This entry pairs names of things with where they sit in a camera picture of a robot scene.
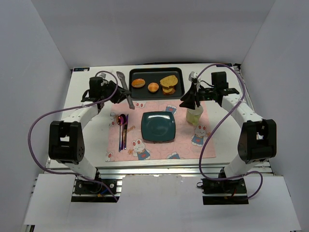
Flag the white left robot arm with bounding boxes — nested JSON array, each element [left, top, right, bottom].
[[48, 76, 130, 180]]

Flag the sesame round bun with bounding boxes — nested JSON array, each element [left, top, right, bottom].
[[131, 78, 145, 88]]

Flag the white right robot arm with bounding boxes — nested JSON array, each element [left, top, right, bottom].
[[180, 72, 277, 181]]

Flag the yellow bread slice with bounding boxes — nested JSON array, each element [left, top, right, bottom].
[[160, 75, 178, 87]]

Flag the black baking tray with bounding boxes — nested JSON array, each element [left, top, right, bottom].
[[129, 67, 185, 100]]

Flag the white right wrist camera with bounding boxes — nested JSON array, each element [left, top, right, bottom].
[[188, 72, 198, 84]]

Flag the pink bunny placemat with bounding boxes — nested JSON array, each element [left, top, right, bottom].
[[105, 100, 211, 162]]

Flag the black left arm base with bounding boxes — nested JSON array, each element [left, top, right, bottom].
[[71, 178, 120, 203]]

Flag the aluminium table frame rail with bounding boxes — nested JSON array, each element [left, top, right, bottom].
[[50, 162, 274, 178]]

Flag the silver metal tongs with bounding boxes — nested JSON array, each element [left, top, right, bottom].
[[116, 71, 135, 110]]

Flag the pale yellow mug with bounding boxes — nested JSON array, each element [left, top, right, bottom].
[[186, 106, 203, 126]]

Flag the iridescent small spoon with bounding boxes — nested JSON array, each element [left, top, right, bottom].
[[117, 115, 123, 152]]

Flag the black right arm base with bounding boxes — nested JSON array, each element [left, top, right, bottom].
[[197, 178, 249, 205]]

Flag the iridescent large spoon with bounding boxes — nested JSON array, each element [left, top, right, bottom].
[[120, 114, 127, 150]]

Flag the dark teal square plate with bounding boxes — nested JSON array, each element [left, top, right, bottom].
[[141, 111, 176, 143]]

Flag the small round orange bun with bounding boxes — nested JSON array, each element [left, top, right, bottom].
[[148, 83, 159, 93]]

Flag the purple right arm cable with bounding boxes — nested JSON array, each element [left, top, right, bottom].
[[197, 63, 264, 200]]

